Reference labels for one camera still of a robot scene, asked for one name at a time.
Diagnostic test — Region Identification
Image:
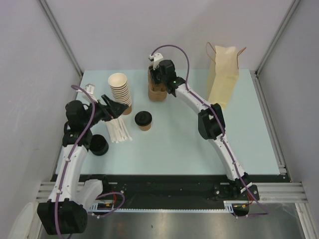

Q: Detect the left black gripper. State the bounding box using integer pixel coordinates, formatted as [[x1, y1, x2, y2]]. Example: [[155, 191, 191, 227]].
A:
[[82, 95, 128, 128]]

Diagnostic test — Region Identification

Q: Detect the black cup lid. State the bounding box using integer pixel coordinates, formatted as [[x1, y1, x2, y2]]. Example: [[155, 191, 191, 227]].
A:
[[135, 111, 153, 126]]

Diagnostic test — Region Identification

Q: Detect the single brown paper cup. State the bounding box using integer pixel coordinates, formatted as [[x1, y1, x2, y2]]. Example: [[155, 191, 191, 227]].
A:
[[139, 123, 152, 131]]

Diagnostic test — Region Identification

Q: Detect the brown paper bag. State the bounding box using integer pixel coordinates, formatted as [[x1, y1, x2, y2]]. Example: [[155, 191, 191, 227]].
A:
[[206, 42, 246, 110]]

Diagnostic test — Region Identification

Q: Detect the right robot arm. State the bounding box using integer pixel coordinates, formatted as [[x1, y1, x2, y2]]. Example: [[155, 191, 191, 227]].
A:
[[149, 60, 257, 201]]

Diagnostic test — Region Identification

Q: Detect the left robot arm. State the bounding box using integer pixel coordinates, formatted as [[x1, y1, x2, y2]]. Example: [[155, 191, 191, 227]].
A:
[[37, 95, 129, 235]]

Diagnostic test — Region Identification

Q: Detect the cardboard cup carrier stack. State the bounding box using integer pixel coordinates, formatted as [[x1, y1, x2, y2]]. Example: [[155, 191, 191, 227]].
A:
[[148, 65, 167, 102]]

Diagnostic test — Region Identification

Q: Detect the pile of wrapped straws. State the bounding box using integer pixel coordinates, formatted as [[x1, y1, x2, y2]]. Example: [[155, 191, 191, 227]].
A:
[[105, 116, 133, 143]]

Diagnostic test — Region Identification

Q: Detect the stack of paper cups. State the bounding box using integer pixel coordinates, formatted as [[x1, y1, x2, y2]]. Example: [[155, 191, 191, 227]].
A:
[[108, 73, 132, 115]]

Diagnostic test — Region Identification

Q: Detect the stack of black lids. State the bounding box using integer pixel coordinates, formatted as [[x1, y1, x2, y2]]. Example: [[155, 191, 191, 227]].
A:
[[89, 134, 109, 156]]

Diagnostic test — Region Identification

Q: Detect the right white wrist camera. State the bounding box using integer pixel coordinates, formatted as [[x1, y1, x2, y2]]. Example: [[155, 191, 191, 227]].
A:
[[149, 53, 163, 70]]

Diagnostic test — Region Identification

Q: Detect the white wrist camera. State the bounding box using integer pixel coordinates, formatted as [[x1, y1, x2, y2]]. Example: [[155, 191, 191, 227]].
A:
[[149, 53, 163, 70], [84, 84, 98, 102]]

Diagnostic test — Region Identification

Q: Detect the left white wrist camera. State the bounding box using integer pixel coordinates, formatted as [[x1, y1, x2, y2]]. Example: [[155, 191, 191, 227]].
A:
[[84, 84, 98, 102]]

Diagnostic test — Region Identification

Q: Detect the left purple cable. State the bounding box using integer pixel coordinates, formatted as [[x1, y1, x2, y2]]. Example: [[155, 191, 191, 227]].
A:
[[55, 85, 125, 239]]

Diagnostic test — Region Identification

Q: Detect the purple cable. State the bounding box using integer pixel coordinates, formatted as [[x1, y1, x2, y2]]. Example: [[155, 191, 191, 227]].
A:
[[151, 44, 269, 216], [55, 85, 125, 239]]

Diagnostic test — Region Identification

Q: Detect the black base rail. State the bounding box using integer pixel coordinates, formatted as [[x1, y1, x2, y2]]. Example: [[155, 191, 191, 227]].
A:
[[51, 174, 291, 210]]

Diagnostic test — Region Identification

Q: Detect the white cable duct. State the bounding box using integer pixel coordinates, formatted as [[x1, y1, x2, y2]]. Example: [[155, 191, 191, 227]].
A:
[[89, 201, 248, 214]]

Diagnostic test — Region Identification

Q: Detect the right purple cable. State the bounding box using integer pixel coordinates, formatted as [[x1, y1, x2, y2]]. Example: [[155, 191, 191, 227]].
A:
[[151, 44, 269, 216]]

